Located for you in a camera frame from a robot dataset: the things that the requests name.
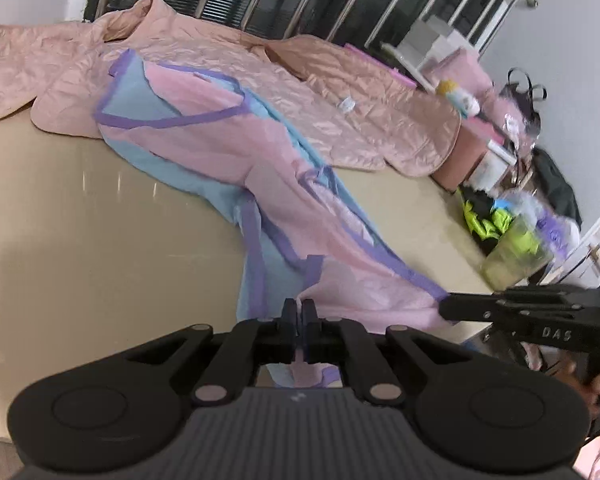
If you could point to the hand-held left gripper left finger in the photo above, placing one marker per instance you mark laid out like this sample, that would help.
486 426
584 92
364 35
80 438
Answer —
291 325

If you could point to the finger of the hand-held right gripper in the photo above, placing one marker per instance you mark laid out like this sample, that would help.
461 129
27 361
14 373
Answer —
480 314
480 300

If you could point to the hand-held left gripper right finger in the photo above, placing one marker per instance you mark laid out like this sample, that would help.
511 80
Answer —
309 325

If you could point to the pink blue mesh vest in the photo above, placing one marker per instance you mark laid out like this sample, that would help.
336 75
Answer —
220 150

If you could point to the clear plastic cup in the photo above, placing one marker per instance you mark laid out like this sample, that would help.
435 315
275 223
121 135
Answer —
510 265

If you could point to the yellow-green black garment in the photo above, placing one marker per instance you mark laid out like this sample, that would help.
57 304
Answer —
490 220

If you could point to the white door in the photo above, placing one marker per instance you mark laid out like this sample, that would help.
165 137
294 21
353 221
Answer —
595 240

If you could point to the purple patterned plastic bag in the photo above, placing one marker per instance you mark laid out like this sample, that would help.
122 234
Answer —
550 230

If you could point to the dark cloth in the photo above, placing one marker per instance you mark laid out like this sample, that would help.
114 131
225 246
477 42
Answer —
555 185

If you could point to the white yellow plush toy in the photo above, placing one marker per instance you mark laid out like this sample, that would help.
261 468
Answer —
460 100

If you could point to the black handbag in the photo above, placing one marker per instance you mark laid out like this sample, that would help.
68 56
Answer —
510 95

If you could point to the pink cushion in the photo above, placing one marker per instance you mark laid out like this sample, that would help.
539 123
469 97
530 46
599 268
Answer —
462 67

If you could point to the pink quilted jacket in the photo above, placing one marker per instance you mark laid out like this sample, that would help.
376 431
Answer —
280 70

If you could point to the pink flat folder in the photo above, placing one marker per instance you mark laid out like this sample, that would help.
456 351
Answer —
380 62

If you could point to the stack of white boxes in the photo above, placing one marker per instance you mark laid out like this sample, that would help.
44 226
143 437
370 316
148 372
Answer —
430 35

